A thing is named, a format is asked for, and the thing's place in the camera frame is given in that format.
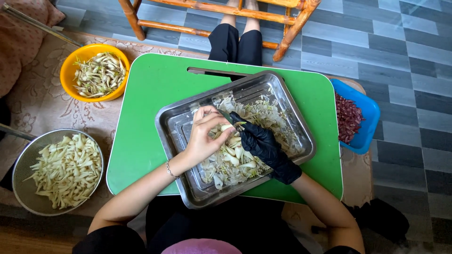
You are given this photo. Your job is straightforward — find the small dark paring knife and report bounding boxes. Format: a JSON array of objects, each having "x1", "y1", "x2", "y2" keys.
[{"x1": 217, "y1": 109, "x2": 236, "y2": 126}]

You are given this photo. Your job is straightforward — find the green lap table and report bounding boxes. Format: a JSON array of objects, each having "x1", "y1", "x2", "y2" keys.
[{"x1": 106, "y1": 53, "x2": 344, "y2": 205}]

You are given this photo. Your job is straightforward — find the pink fabric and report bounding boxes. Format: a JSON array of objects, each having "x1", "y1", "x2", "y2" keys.
[{"x1": 161, "y1": 238, "x2": 244, "y2": 254}]

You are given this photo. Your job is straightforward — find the rectangular steel tray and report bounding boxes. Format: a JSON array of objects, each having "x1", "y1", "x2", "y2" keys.
[{"x1": 155, "y1": 70, "x2": 316, "y2": 210}]

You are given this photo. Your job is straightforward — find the person's torso in black clothing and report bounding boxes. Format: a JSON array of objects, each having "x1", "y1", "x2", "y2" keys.
[{"x1": 72, "y1": 196, "x2": 361, "y2": 254}]

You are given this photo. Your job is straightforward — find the round metal mesh strainer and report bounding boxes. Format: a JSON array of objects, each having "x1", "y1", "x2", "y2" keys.
[{"x1": 0, "y1": 123, "x2": 105, "y2": 216}]

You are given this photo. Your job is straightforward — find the wooden chair frame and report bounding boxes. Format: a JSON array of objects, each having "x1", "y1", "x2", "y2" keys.
[{"x1": 118, "y1": 0, "x2": 322, "y2": 62}]

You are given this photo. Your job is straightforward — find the person's right hand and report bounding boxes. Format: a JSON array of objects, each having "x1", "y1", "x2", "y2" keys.
[{"x1": 230, "y1": 111, "x2": 303, "y2": 185}]

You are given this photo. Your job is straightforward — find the person's legs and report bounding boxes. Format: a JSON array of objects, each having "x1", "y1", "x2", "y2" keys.
[{"x1": 208, "y1": 0, "x2": 263, "y2": 67}]

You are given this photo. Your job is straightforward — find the heap of peeled white bulbs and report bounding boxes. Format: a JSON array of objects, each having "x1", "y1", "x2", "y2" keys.
[{"x1": 23, "y1": 133, "x2": 103, "y2": 209}]

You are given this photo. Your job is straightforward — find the person's left hand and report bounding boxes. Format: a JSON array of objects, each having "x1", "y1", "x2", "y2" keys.
[{"x1": 182, "y1": 105, "x2": 236, "y2": 168}]

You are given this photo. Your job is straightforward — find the silver bead bracelet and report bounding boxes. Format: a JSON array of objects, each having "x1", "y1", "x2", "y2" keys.
[{"x1": 165, "y1": 159, "x2": 181, "y2": 180}]

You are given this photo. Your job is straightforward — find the white bulb with green stem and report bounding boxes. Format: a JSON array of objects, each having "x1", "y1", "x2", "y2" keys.
[{"x1": 220, "y1": 122, "x2": 247, "y2": 133}]

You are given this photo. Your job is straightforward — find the thin metal rod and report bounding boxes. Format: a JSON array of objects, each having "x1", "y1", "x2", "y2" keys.
[{"x1": 2, "y1": 3, "x2": 83, "y2": 48}]

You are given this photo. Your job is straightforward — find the blue plastic basket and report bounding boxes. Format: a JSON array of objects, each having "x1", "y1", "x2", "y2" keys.
[{"x1": 330, "y1": 78, "x2": 381, "y2": 155}]

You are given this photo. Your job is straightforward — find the beige floral mat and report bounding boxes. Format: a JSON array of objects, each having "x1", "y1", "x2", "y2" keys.
[{"x1": 0, "y1": 30, "x2": 375, "y2": 217}]

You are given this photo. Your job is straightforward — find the heap of unpeeled bulbs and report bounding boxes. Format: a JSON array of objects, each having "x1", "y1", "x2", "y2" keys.
[{"x1": 72, "y1": 52, "x2": 127, "y2": 99}]

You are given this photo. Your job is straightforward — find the pink patterned cushion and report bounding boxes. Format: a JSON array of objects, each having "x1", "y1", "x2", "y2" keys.
[{"x1": 0, "y1": 0, "x2": 66, "y2": 99}]

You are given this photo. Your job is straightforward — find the pile of peels and bulbs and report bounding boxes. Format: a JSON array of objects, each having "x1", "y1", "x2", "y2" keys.
[{"x1": 191, "y1": 91, "x2": 306, "y2": 191}]

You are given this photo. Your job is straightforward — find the yellow plastic bowl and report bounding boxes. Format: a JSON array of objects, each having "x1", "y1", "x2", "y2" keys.
[{"x1": 59, "y1": 43, "x2": 130, "y2": 103}]

